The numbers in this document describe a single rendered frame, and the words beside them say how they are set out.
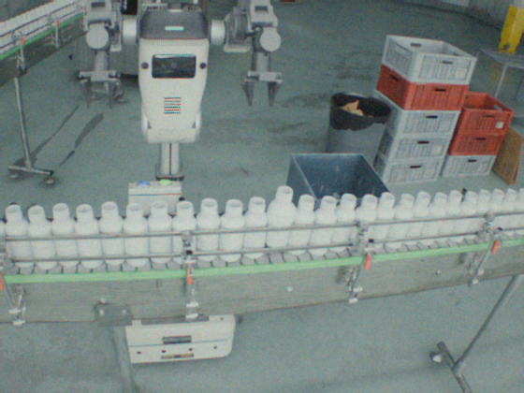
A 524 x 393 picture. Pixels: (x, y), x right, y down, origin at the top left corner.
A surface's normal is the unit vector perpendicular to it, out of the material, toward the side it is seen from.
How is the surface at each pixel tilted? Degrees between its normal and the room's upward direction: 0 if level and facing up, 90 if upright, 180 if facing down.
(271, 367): 0
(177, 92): 90
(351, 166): 90
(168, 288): 90
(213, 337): 90
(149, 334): 31
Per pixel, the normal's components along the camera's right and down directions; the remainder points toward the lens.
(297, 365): 0.11, -0.82
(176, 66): 0.22, 0.58
